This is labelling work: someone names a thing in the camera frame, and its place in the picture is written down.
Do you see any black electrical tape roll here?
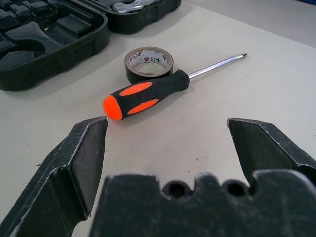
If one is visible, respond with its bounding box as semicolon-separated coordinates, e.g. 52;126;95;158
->
123;46;175;84

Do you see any black tool case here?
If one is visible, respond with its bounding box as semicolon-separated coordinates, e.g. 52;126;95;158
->
0;0;183;92

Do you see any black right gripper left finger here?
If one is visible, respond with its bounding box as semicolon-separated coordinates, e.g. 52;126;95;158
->
0;116;109;237

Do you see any silver head hammer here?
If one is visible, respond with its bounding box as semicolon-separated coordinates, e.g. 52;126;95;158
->
112;0;147;13

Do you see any black orange handled screwdriver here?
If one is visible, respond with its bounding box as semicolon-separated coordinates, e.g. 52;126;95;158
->
102;52;249;121

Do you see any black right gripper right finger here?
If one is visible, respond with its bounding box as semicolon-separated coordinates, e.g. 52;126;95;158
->
226;118;316;186

